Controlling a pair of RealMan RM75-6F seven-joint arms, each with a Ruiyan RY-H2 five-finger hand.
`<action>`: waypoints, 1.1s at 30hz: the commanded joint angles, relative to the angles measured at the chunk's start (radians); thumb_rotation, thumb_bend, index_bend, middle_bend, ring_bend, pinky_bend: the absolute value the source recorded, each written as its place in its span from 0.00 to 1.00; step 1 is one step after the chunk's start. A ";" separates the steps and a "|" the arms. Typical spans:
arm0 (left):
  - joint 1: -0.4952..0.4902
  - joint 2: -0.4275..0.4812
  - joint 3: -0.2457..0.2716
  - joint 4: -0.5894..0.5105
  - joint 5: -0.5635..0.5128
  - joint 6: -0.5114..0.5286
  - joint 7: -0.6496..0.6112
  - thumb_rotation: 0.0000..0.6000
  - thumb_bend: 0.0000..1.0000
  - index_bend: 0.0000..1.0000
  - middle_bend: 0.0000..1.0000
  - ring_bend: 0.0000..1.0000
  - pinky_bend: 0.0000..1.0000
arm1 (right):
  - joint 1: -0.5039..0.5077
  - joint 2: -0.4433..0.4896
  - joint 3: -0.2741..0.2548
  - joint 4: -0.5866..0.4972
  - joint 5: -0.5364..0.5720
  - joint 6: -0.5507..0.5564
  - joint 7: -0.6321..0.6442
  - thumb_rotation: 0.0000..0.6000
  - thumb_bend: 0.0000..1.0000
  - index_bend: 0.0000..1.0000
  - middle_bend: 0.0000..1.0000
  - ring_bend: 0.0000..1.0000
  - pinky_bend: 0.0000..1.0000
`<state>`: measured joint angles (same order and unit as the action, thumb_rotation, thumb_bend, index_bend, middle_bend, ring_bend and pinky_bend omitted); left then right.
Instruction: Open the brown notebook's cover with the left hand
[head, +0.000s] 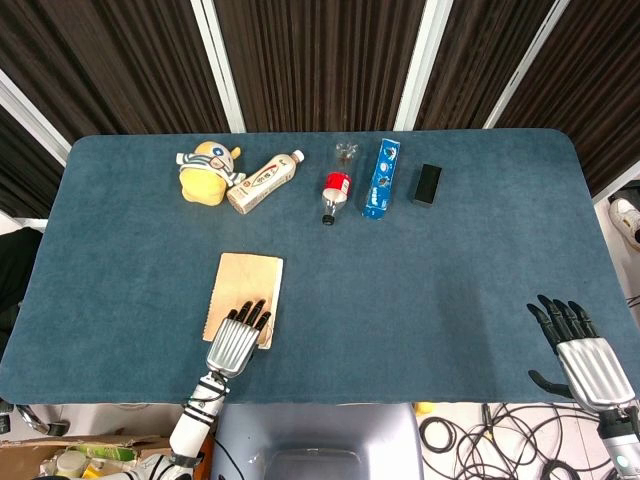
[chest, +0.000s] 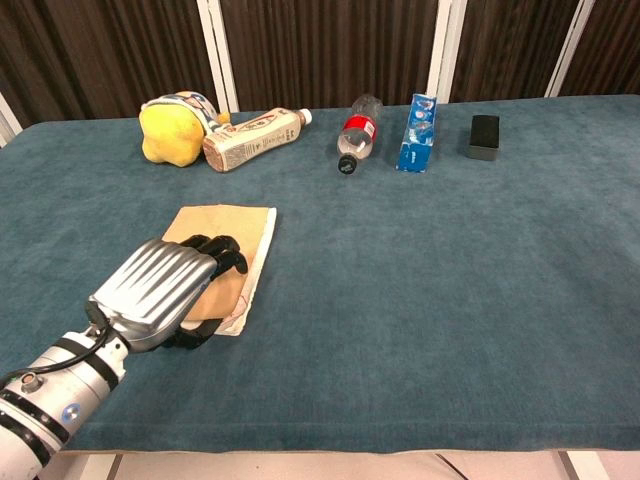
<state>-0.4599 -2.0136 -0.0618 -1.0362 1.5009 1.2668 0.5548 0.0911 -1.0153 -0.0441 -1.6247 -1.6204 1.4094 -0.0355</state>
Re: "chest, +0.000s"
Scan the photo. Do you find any white frame post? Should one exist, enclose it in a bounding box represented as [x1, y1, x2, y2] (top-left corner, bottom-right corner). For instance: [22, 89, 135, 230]
[195, 0, 240, 114]
[0, 91, 24, 150]
[543, 0, 599, 99]
[426, 0, 470, 105]

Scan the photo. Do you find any yellow plush toy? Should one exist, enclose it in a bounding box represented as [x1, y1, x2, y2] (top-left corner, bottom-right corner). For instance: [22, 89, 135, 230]
[138, 90, 232, 167]

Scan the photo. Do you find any beige milk tea bottle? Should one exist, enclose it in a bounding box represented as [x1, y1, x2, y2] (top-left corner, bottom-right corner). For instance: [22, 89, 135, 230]
[202, 107, 315, 174]

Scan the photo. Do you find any clear red label cola bottle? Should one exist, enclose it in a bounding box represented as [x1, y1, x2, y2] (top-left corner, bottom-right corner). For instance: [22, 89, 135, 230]
[335, 93, 385, 177]

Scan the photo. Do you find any tan hardcover book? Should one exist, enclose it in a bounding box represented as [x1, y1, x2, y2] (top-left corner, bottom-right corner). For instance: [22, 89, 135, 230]
[162, 203, 279, 337]

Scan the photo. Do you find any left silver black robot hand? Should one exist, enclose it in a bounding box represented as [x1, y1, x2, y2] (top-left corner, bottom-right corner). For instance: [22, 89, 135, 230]
[83, 233, 250, 354]

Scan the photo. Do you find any black grey eraser block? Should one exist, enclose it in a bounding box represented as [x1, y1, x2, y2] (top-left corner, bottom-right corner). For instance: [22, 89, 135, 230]
[463, 114, 503, 163]

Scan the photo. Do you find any teal table cloth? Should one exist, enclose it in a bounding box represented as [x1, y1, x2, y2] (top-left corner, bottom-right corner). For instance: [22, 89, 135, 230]
[0, 93, 640, 455]

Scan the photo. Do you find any blue toothpaste box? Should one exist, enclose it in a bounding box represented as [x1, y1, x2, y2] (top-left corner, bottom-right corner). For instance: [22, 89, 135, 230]
[394, 92, 438, 174]

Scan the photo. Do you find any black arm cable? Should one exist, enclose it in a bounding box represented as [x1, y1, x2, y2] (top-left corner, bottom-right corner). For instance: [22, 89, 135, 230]
[0, 303, 114, 387]

